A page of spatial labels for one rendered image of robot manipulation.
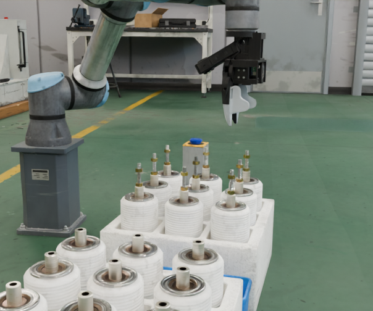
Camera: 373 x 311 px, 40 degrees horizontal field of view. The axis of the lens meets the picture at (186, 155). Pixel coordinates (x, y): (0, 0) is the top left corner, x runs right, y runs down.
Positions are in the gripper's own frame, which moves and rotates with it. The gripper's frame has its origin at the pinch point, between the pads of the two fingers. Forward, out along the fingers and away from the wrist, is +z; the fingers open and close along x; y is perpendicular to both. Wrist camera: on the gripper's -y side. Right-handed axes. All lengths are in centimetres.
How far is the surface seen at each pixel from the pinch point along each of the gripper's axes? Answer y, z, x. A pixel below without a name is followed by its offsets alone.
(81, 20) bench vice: -305, -35, 373
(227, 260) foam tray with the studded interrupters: 3.1, 32.1, -7.6
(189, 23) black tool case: -199, -33, 432
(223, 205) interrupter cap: -0.7, 21.2, -1.0
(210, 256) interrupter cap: 7.3, 21.1, -30.1
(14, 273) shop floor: -58, 47, -11
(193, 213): -6.9, 23.1, -4.6
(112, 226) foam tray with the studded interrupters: -27.8, 28.5, -8.2
